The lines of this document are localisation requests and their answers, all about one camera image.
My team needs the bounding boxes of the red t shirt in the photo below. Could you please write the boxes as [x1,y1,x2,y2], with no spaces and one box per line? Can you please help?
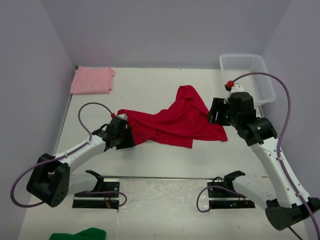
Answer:
[117,85,228,149]

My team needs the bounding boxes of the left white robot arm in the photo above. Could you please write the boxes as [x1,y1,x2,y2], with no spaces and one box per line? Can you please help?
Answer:
[26,113,136,208]

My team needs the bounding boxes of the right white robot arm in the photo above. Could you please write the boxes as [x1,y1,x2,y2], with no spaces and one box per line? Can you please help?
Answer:
[207,91,320,231]

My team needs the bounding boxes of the white plastic basket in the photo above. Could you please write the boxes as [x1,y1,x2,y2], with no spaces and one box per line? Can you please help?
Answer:
[219,54,276,107]

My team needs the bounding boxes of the folded pink t shirt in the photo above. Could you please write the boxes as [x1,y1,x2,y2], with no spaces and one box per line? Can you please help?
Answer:
[70,66,116,95]

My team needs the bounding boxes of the green t shirt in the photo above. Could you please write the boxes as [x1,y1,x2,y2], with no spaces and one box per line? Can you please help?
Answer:
[49,227,107,240]

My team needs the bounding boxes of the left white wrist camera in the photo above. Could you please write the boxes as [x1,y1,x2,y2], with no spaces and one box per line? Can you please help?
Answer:
[117,113,128,121]

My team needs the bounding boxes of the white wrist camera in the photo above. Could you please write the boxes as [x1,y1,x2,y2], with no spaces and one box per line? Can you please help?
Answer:
[117,113,128,121]
[224,80,245,102]

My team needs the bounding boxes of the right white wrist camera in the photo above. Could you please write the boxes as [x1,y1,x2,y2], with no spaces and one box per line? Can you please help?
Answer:
[224,80,245,102]

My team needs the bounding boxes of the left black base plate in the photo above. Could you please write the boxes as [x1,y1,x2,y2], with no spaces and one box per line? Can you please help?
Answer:
[72,180,121,210]

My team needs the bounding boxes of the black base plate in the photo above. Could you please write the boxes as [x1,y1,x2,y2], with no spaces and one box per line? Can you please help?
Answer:
[72,180,121,210]
[207,177,256,210]

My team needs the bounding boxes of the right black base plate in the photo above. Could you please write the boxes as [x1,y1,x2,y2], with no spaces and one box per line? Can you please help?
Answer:
[207,177,256,210]

